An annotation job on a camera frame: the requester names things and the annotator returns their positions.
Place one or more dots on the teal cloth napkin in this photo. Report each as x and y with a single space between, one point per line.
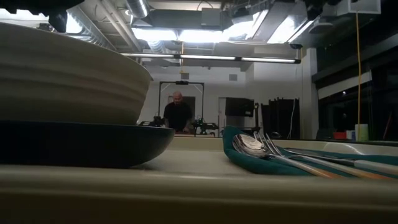
248 161

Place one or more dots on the dark teal plate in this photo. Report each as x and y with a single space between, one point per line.
77 144

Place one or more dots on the white ceramic bowl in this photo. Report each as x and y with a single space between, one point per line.
68 81

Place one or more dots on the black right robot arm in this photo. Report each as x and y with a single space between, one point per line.
314 9

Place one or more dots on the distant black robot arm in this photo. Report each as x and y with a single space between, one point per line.
205 126
157 121

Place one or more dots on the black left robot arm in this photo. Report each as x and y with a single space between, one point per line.
57 20

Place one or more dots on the cream plastic serving tray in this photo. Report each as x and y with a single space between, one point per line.
186 193

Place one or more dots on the person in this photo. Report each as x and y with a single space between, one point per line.
178 115

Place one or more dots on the black monitor on cart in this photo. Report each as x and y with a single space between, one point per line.
239 107

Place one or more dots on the long ceiling light bar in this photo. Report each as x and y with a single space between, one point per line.
205 57

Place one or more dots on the black partition screen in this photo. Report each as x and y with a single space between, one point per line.
280 115

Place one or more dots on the small red box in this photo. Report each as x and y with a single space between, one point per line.
339 135

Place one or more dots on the small white box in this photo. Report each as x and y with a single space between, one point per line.
350 135

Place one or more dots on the light green cylindrical container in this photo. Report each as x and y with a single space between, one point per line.
362 133

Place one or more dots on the black robot station frame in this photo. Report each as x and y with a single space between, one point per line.
182 82

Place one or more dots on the square wall vent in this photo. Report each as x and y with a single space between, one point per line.
184 76
233 77

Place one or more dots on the black security camera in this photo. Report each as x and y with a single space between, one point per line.
296 46

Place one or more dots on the smooth silver ventilation duct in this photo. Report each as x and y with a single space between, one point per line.
138 7

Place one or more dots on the ribbed silver ventilation duct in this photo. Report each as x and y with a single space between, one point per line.
90 34

